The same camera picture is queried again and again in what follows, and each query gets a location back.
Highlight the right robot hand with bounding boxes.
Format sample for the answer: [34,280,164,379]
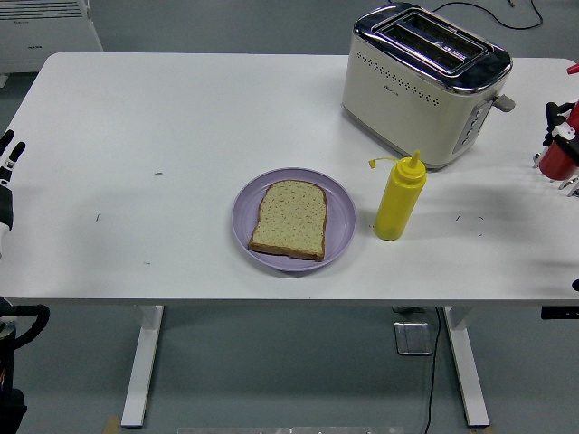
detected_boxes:
[542,99,579,170]

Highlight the slice of bread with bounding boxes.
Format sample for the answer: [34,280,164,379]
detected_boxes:
[247,179,328,263]

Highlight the white heater appliance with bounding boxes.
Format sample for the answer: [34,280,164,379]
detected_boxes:
[0,0,104,88]

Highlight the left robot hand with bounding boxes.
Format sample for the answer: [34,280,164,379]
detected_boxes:
[0,129,27,261]

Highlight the yellow squeeze bottle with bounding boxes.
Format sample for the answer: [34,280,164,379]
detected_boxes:
[368,149,428,241]

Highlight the cream and chrome toaster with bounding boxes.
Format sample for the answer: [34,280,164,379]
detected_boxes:
[341,2,517,172]

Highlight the white table leg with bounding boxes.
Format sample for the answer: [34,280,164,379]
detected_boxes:
[441,306,490,429]
[120,305,165,429]

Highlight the metal floor socket plate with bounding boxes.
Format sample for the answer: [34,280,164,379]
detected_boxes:
[393,321,434,357]

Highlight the purple round plate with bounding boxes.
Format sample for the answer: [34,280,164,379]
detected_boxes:
[232,167,357,273]

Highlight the black toaster power cord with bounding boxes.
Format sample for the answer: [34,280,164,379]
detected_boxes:
[432,0,544,31]

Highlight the black table control box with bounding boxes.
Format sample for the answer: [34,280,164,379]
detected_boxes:
[540,306,579,321]

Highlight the black floor cable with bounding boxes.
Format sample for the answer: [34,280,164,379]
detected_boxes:
[422,307,442,434]

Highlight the red squeeze bottle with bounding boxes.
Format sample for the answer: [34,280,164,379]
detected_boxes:
[537,62,579,180]

